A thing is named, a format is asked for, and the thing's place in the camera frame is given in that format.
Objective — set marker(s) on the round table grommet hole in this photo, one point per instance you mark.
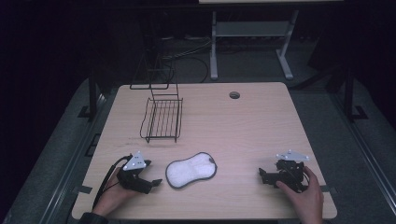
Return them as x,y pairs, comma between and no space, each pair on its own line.
234,95

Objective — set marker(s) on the grey tape strip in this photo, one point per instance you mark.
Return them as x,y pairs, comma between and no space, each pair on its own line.
83,189
326,188

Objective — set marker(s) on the white sponge pad black edge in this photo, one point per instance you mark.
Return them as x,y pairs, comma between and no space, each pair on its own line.
190,170

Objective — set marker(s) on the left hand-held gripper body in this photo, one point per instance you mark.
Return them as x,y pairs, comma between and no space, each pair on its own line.
134,182

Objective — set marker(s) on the black metal stand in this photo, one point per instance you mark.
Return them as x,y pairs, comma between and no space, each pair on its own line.
349,96
92,96

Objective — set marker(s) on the person's right hand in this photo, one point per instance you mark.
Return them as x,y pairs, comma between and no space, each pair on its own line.
308,202

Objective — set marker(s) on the white metal desk frame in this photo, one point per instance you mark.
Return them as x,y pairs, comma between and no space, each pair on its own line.
249,29

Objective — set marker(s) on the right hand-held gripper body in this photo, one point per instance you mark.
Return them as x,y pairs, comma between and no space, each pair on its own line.
288,175

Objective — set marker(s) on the person's left hand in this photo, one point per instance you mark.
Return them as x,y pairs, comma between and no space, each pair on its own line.
113,194

